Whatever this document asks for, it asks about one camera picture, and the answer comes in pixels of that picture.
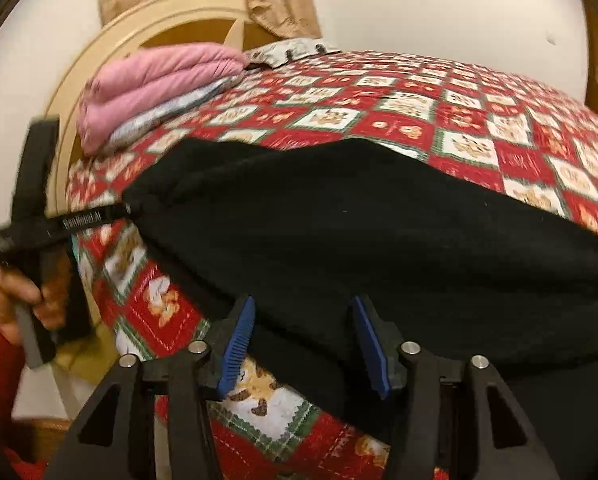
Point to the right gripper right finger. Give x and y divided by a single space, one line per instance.
444 408

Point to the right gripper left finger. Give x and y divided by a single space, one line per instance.
113 436

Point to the black pants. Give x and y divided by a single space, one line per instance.
459 269

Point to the person's left hand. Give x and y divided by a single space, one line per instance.
49 302

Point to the folded pink blanket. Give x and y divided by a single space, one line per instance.
126 87

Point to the grey patterned pillow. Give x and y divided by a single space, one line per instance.
135 127

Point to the cream round headboard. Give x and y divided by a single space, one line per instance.
153 23

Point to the white patterned pillow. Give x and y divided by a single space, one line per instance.
280 53

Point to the red christmas patchwork bedspread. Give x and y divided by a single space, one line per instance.
511 134

